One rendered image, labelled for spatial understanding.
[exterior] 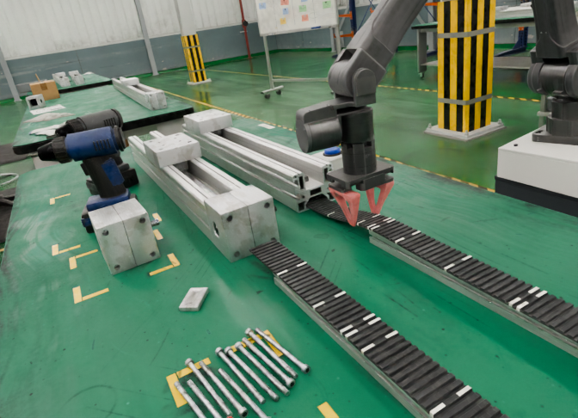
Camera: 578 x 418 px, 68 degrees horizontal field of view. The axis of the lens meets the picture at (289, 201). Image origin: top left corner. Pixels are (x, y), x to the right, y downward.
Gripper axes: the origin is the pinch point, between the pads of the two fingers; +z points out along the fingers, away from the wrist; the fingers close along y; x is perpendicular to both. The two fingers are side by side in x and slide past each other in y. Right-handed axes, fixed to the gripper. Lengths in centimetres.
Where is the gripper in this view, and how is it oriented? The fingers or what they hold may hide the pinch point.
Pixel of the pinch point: (363, 216)
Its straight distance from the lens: 79.8
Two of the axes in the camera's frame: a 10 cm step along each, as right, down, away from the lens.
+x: 4.9, 2.8, -8.3
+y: -8.6, 3.0, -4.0
